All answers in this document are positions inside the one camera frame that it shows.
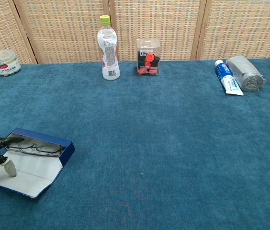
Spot grey garbage bag roll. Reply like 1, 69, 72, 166
225, 55, 268, 92

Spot wire-frame eyeglasses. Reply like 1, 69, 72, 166
6, 141, 67, 158

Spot woven wicker folding screen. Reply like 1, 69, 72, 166
0, 0, 270, 66

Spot blue folding glasses case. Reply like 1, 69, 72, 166
0, 128, 76, 199

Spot blue carpet table mat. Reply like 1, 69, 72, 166
0, 58, 270, 230

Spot red snack box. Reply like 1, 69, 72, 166
135, 38, 161, 77

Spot clear round plastic jar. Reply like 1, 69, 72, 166
0, 49, 22, 78

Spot blue white toothpaste tube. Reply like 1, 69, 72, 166
214, 59, 244, 96

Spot clear bottle with green cap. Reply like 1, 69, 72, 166
97, 14, 121, 81

